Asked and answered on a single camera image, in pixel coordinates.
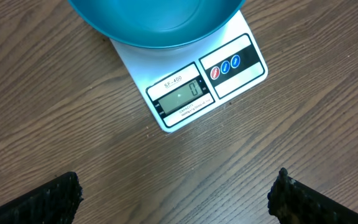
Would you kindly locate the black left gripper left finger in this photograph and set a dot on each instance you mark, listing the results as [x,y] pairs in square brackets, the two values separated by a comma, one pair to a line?
[54,202]

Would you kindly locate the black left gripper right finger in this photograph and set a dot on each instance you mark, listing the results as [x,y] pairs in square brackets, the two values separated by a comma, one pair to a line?
[293,202]

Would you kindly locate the white digital kitchen scale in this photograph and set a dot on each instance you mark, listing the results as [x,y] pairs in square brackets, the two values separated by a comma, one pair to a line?
[181,84]

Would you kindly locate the teal bowl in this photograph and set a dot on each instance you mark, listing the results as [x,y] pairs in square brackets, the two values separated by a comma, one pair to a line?
[156,24]

